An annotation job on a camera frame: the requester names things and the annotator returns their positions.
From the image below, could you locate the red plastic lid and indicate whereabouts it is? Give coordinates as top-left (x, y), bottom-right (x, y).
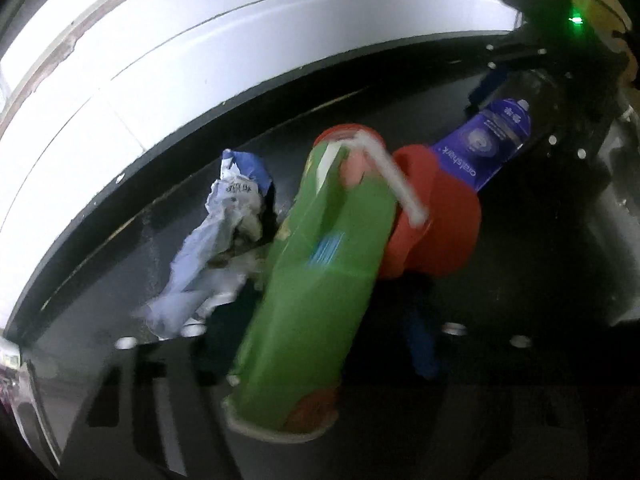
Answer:
top-left (380, 144), bottom-right (482, 278)

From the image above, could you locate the blue white wrapper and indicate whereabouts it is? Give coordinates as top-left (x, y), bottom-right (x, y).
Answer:
top-left (137, 150), bottom-right (277, 340)

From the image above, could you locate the purple toothpaste tube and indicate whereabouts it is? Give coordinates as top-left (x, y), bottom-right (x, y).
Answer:
top-left (432, 99), bottom-right (532, 192)

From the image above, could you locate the green paper cup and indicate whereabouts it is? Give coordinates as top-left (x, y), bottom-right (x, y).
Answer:
top-left (222, 125), bottom-right (428, 443)

